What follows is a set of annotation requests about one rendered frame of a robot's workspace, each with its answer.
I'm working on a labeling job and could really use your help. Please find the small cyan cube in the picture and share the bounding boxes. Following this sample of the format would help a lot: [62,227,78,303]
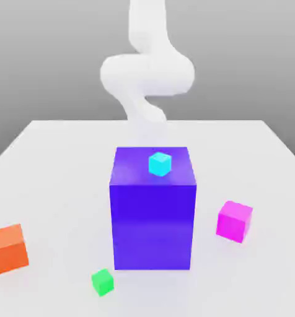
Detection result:
[148,151,172,177]

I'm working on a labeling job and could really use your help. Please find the small green cube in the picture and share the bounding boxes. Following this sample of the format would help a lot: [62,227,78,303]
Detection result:
[90,267,115,297]

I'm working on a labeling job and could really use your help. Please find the large purple box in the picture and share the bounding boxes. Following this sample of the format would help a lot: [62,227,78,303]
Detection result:
[108,146,197,271]

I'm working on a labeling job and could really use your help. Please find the small magenta cube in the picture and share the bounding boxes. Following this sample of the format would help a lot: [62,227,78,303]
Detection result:
[216,200,253,244]

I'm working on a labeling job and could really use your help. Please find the small orange cube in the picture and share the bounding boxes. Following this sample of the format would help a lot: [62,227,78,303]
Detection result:
[0,223,30,276]

